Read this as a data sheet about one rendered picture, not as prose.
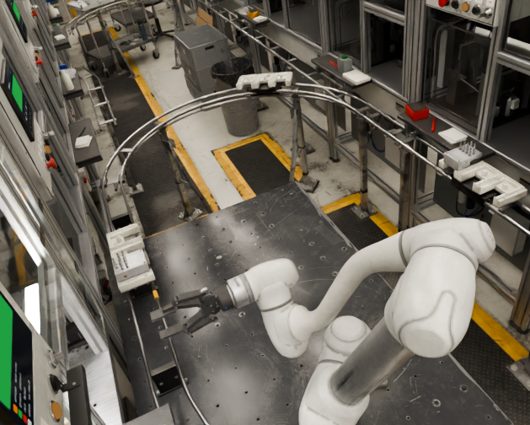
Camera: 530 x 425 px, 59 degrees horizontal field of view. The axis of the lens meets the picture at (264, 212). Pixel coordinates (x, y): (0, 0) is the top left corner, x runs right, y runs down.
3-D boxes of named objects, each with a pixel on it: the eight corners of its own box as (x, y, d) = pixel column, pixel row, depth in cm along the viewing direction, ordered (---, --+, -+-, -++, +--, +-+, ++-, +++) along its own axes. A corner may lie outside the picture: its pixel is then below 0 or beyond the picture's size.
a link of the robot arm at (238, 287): (239, 267, 140) (221, 275, 138) (250, 287, 133) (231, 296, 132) (245, 287, 145) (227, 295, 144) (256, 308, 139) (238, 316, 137)
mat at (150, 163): (225, 217, 347) (225, 216, 346) (148, 246, 334) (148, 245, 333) (112, 26, 785) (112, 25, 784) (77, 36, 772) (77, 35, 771)
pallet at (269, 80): (238, 97, 317) (235, 83, 311) (242, 88, 328) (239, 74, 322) (291, 94, 310) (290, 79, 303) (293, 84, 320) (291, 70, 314)
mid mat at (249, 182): (316, 185, 360) (316, 184, 359) (251, 211, 348) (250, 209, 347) (265, 131, 435) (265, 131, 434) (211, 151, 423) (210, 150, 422)
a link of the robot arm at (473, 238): (404, 214, 110) (390, 254, 101) (482, 194, 98) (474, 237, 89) (429, 254, 115) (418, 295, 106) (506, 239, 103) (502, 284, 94)
